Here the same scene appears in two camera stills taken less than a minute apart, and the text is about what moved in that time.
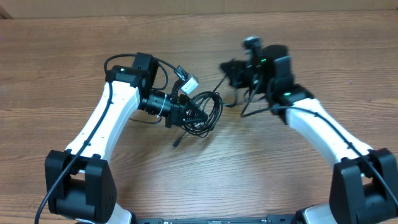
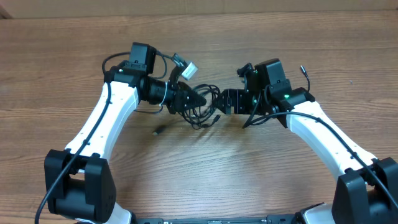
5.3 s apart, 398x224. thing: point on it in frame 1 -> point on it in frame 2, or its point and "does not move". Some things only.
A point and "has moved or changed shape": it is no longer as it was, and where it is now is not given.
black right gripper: [241, 73] -> [235, 101]
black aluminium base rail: [282, 219] does not move
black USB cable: [206, 114] has moved or changed shape
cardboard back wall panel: [11, 9] does not move
